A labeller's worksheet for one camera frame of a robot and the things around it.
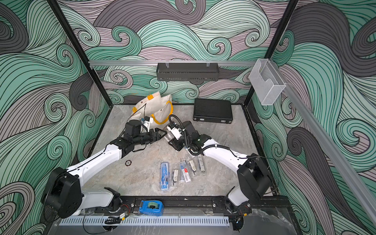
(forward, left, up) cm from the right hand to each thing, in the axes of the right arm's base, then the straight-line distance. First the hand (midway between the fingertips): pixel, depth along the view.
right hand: (170, 140), depth 81 cm
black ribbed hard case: (+32, -30, -11) cm, 45 cm away
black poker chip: (-7, +27, -14) cm, 31 cm away
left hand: (+2, +3, +5) cm, 6 cm away
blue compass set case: (-15, +4, -13) cm, 21 cm away
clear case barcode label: (-8, -18, -13) cm, 23 cm away
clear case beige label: (-15, -3, -13) cm, 20 cm away
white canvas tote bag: (+20, +7, +6) cm, 21 cm away
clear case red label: (-14, -8, -12) cm, 20 cm away
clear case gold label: (-10, -13, -13) cm, 21 cm away
